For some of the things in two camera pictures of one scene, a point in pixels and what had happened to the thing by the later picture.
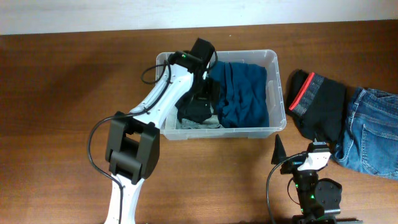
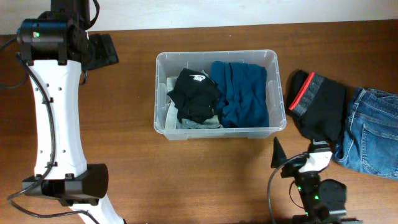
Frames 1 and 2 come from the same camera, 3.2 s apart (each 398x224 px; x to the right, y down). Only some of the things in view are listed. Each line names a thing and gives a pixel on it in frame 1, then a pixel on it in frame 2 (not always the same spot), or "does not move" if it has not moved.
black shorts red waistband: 317,104 does not move
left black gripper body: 204,87 to 92,50
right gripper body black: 287,168 does not move
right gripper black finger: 279,153 does not move
